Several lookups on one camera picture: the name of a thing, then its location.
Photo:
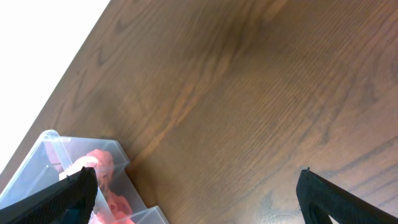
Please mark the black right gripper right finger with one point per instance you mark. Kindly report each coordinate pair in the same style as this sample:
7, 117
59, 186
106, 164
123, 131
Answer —
322, 201

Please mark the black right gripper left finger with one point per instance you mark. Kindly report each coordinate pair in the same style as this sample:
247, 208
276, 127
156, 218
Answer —
70, 200

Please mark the clear plastic storage container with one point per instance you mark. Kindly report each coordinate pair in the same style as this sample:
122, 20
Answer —
54, 157

